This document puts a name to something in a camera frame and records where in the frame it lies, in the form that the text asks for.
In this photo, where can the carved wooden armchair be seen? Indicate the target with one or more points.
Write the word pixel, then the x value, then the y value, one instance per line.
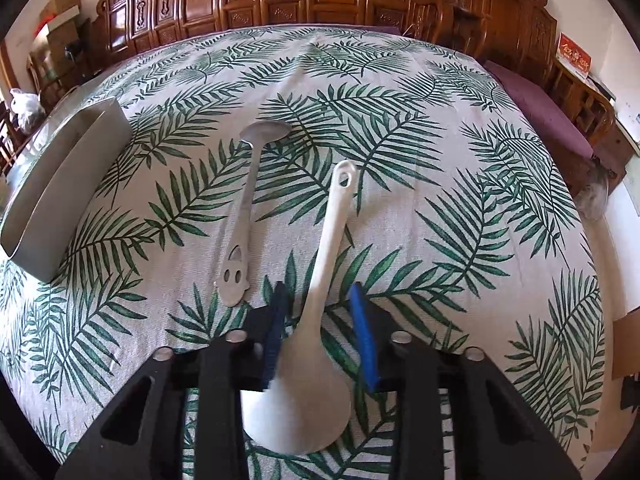
pixel 500 0

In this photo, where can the small wooden chair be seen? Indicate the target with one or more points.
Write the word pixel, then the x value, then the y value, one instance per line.
pixel 55 75

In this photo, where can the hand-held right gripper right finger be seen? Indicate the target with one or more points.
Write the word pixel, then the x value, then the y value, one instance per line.
pixel 365 340

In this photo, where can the red calendar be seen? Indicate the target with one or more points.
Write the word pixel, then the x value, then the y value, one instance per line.
pixel 574 55

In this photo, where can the white rice spoon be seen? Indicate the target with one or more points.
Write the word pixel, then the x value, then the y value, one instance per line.
pixel 325 260

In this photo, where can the long purple sofa cushion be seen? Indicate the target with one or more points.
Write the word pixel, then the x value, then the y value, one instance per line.
pixel 385 30

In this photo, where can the metal spoon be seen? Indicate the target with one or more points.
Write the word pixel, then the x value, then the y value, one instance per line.
pixel 247 200

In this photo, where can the flat cardboard sheet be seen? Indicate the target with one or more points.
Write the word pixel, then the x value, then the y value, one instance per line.
pixel 626 345

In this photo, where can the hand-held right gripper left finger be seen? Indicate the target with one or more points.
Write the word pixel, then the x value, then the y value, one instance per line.
pixel 275 340

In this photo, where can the white plastic bag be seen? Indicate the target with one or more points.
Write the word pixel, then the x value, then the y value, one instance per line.
pixel 25 107

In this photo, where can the grey fluffy bundle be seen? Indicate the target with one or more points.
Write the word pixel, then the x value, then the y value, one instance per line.
pixel 592 195

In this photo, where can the leaf print tablecloth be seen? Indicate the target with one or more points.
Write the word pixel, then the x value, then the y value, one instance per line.
pixel 425 160

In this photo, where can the purple armchair cushion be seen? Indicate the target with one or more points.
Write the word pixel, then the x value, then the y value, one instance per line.
pixel 540 105

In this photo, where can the grey utensil holder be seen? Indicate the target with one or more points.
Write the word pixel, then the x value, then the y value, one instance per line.
pixel 75 185

